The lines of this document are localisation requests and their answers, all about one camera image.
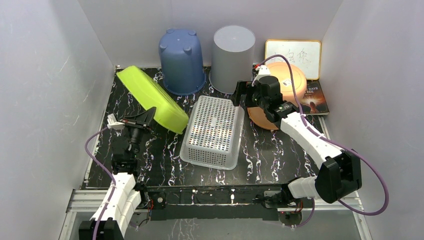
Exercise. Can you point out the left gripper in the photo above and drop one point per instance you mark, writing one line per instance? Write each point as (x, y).
(142, 121)

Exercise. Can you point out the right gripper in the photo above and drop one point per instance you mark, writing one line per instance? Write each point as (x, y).
(242, 88)

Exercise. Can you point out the green plastic basket tray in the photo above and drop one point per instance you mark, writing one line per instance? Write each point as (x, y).
(149, 94)

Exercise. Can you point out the white perforated plastic basket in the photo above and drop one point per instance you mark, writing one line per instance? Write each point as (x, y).
(213, 136)

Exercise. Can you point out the orange plastic bucket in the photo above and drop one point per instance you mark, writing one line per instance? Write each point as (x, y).
(281, 71)

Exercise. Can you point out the grey plastic bucket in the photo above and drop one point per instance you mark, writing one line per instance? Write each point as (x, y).
(232, 57)

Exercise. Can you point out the blue plastic bucket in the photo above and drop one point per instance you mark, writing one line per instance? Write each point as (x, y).
(181, 61)

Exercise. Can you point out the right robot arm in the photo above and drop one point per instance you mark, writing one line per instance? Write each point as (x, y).
(339, 170)

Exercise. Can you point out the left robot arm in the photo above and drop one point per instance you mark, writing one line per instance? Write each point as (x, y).
(113, 217)

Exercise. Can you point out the dark book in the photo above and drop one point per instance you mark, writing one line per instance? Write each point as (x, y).
(313, 101)

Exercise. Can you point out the small whiteboard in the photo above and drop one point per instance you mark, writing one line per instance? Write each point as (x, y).
(304, 54)

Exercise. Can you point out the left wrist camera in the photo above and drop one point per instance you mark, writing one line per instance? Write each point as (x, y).
(113, 123)

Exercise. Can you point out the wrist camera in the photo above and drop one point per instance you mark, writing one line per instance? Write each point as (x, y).
(113, 123)
(261, 71)

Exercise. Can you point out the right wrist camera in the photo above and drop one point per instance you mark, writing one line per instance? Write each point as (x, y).
(261, 71)

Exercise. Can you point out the aluminium frame rail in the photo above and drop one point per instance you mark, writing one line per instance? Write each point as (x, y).
(181, 190)

